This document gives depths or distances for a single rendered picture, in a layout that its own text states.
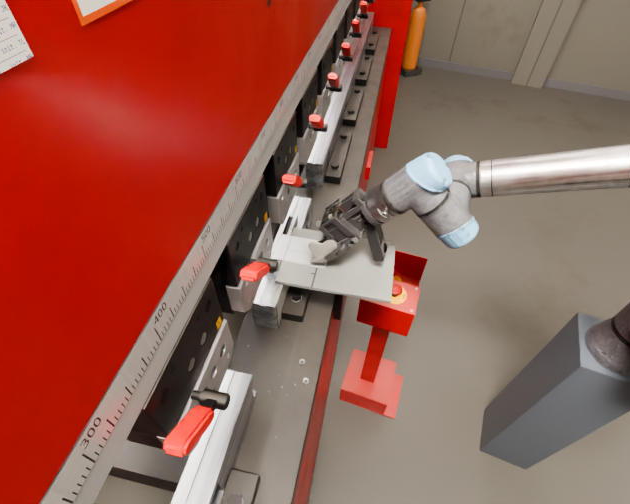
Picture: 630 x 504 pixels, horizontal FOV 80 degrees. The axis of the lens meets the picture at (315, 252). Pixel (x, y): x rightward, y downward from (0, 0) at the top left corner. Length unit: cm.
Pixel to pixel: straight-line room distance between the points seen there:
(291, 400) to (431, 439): 105
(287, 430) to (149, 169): 64
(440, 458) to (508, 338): 72
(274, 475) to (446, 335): 140
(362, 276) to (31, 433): 70
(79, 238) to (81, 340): 7
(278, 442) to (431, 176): 58
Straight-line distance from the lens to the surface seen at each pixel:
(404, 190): 70
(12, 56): 23
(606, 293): 265
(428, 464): 178
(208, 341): 47
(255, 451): 83
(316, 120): 77
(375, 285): 86
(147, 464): 87
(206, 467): 74
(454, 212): 73
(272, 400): 85
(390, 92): 299
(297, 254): 90
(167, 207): 33
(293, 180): 60
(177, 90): 34
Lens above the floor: 167
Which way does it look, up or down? 48 degrees down
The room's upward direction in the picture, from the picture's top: 1 degrees clockwise
